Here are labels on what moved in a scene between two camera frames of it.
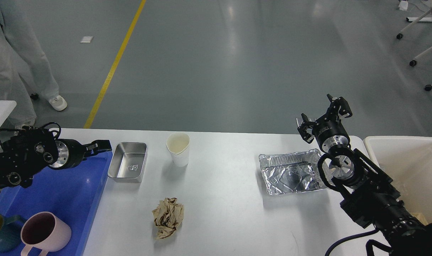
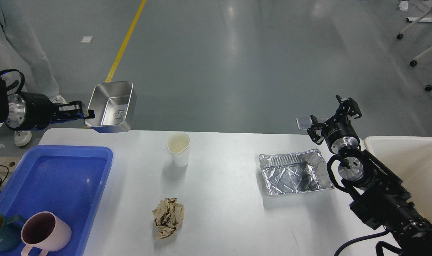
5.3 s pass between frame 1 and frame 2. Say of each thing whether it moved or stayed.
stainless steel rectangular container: moved
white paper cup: stayed
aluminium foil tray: stayed
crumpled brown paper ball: stayed
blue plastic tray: stayed
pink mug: stayed
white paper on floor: stayed
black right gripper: moved
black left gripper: moved
